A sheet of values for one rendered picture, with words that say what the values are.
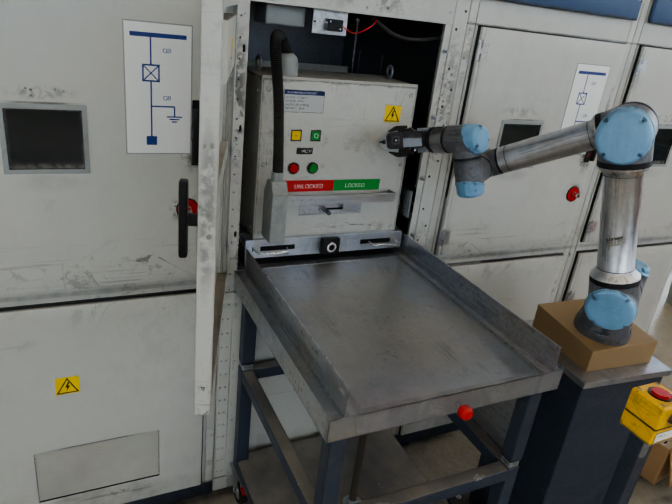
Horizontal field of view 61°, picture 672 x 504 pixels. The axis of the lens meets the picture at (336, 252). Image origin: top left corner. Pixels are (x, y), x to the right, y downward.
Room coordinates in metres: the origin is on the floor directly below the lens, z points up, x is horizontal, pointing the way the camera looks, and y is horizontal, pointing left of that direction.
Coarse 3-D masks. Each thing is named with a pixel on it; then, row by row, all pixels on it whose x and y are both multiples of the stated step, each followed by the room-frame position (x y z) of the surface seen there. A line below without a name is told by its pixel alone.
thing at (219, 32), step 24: (216, 0) 0.86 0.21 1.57; (216, 24) 0.87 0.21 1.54; (216, 48) 0.87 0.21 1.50; (216, 72) 0.87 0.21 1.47; (216, 96) 0.87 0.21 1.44; (216, 120) 0.87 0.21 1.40; (216, 144) 0.87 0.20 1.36; (216, 168) 0.87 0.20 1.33; (216, 192) 0.87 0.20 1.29; (192, 216) 0.90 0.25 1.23; (216, 216) 0.87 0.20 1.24; (216, 240) 1.37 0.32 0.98; (216, 264) 1.41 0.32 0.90; (216, 288) 1.37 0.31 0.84; (216, 312) 1.25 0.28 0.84; (216, 336) 1.14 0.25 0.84; (216, 360) 1.04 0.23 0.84
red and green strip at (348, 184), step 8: (288, 184) 1.60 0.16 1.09; (296, 184) 1.61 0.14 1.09; (304, 184) 1.62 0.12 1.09; (312, 184) 1.63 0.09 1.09; (320, 184) 1.65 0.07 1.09; (328, 184) 1.66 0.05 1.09; (336, 184) 1.67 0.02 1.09; (344, 184) 1.68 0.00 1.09; (352, 184) 1.70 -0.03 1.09; (360, 184) 1.71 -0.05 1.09; (368, 184) 1.72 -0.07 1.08; (376, 184) 1.74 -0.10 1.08
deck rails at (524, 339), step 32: (416, 256) 1.70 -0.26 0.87; (256, 288) 1.39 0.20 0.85; (448, 288) 1.54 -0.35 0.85; (480, 288) 1.42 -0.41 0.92; (288, 320) 1.18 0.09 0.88; (480, 320) 1.36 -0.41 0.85; (512, 320) 1.30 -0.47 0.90; (320, 352) 1.02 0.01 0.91; (544, 352) 1.19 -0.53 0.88; (320, 384) 0.99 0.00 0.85
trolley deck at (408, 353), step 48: (240, 288) 1.43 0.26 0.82; (288, 288) 1.42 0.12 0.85; (336, 288) 1.45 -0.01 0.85; (384, 288) 1.49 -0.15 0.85; (432, 288) 1.53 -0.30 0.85; (336, 336) 1.20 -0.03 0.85; (384, 336) 1.22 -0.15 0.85; (432, 336) 1.25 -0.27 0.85; (480, 336) 1.28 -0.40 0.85; (384, 384) 1.02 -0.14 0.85; (432, 384) 1.05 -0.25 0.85; (480, 384) 1.07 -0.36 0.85; (528, 384) 1.12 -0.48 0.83; (336, 432) 0.89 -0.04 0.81
